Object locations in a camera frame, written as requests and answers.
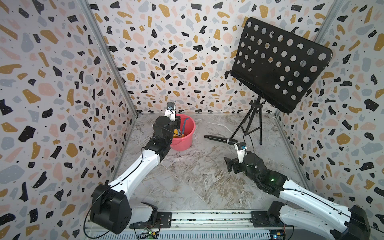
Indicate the left green circuit board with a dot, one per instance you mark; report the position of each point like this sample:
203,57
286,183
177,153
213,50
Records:
149,235

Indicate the black microphone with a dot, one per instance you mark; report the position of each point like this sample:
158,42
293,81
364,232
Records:
228,141

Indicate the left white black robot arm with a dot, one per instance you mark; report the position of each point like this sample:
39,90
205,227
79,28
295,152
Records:
110,207

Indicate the pink plastic bucket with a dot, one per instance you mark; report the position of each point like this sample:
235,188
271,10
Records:
183,143

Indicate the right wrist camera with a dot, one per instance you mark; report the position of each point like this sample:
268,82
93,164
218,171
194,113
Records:
241,151

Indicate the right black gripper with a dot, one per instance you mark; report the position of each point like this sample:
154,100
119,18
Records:
236,163

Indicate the green circuit board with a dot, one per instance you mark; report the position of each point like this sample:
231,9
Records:
149,235
277,235

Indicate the blue rake yellow handle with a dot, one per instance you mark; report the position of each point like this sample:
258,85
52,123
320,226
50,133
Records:
183,128

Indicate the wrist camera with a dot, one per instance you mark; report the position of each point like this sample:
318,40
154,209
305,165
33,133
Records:
170,111
241,151

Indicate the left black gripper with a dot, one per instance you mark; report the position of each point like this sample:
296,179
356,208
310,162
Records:
177,122

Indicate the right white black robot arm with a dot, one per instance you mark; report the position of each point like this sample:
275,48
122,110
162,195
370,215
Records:
299,207

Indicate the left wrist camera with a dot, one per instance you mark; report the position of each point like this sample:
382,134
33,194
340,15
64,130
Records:
170,111

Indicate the black perforated music stand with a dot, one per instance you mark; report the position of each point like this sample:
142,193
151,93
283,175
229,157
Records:
277,65

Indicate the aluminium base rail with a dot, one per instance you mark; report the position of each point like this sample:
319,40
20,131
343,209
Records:
206,225

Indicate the right green circuit board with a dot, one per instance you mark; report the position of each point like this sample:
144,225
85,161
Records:
277,235

